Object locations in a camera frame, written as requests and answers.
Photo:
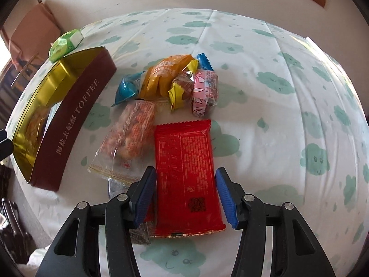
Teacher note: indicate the maroon tin box gold inside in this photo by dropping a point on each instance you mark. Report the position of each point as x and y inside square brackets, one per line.
[75, 115]

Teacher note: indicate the white plastic bag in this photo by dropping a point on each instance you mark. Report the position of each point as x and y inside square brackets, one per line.
[39, 256]

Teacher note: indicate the green white snack packet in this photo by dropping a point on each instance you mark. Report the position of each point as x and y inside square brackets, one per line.
[65, 46]

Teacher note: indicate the dark wooden chair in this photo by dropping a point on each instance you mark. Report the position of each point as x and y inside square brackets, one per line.
[11, 225]

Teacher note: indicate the cloud print tablecloth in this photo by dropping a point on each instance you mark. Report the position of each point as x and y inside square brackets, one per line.
[259, 150]

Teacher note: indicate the clear orange-print snack packet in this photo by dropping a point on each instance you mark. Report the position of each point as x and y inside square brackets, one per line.
[129, 132]

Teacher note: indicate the dark clear snack packet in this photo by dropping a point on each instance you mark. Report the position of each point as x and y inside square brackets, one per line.
[140, 233]

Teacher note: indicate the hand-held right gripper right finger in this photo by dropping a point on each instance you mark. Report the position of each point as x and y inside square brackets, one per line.
[227, 199]

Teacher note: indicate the orange snack packet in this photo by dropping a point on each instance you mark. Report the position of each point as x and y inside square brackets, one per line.
[158, 78]

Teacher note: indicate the teal wrapped candy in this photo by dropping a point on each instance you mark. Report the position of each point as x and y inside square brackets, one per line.
[126, 90]

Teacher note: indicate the yellow wrapped candy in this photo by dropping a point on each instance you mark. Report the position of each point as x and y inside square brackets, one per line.
[178, 93]

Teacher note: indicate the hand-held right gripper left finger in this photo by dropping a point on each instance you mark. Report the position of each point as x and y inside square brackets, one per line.
[144, 196]

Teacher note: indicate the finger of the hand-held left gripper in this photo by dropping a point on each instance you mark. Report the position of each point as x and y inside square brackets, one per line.
[5, 145]

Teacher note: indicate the pink snack packet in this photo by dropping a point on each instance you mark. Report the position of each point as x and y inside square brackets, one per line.
[206, 89]

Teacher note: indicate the red snack packet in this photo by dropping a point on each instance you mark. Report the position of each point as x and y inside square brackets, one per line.
[187, 164]

